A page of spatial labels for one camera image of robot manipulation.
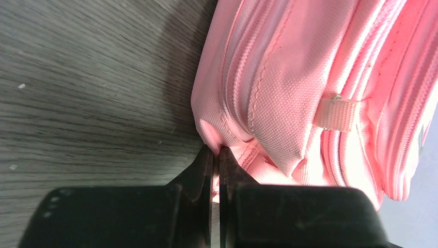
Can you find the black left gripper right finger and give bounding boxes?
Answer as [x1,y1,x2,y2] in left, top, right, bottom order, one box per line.
[218,147,393,247]

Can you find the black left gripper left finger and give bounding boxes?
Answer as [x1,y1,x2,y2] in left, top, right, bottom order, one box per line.
[19,146,214,247]

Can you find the pink student backpack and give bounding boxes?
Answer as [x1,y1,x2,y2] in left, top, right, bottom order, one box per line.
[191,1,437,209]

